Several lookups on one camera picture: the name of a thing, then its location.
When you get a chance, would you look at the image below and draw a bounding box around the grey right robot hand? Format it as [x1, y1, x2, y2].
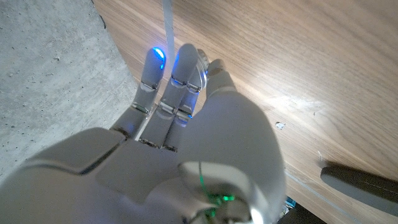
[0, 42, 286, 224]

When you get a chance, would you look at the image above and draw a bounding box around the white bottle cap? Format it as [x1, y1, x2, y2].
[196, 49, 210, 91]

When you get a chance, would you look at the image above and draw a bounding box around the dark grey glasses case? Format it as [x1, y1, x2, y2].
[320, 166, 398, 217]

